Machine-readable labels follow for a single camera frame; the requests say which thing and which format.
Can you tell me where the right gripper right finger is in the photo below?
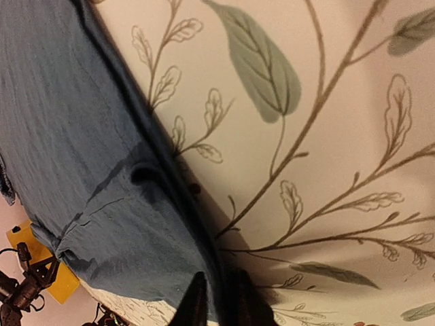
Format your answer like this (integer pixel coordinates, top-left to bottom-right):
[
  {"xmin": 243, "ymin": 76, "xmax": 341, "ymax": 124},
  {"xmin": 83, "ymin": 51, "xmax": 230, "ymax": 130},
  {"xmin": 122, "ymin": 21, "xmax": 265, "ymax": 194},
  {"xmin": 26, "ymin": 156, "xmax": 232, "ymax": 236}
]
[{"xmin": 219, "ymin": 270, "xmax": 277, "ymax": 326}]

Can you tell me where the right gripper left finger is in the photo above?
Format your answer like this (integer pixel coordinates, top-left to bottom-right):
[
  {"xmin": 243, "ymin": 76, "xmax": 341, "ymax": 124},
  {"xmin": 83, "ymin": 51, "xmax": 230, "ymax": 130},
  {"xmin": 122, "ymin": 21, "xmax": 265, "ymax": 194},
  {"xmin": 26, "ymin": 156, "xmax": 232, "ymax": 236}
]
[{"xmin": 168, "ymin": 272, "xmax": 208, "ymax": 326}]

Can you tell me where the teal blue t-shirt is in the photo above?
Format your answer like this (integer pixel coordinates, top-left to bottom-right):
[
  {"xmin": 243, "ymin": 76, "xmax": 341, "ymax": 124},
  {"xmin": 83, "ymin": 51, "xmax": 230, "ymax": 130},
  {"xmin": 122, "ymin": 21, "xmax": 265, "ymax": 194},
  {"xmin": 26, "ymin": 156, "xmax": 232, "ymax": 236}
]
[{"xmin": 0, "ymin": 0, "xmax": 245, "ymax": 323}]

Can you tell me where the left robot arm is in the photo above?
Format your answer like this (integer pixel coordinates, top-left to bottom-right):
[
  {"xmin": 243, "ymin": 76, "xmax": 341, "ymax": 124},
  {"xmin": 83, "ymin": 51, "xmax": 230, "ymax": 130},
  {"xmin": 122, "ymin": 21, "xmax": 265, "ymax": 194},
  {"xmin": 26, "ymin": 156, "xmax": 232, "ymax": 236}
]
[{"xmin": 1, "ymin": 242, "xmax": 60, "ymax": 326}]

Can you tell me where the yellow laundry basket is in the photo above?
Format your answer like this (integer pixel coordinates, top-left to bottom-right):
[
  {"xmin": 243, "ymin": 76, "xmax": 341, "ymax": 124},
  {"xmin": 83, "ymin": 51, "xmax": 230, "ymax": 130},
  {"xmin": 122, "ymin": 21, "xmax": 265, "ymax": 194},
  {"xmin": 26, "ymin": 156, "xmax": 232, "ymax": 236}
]
[{"xmin": 5, "ymin": 219, "xmax": 81, "ymax": 305}]

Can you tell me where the floral tablecloth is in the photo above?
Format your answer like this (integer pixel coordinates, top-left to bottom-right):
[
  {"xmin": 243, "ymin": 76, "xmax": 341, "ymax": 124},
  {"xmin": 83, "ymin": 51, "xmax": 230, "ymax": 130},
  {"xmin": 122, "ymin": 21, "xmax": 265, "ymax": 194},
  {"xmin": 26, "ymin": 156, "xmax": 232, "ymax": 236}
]
[{"xmin": 63, "ymin": 1, "xmax": 434, "ymax": 325}]

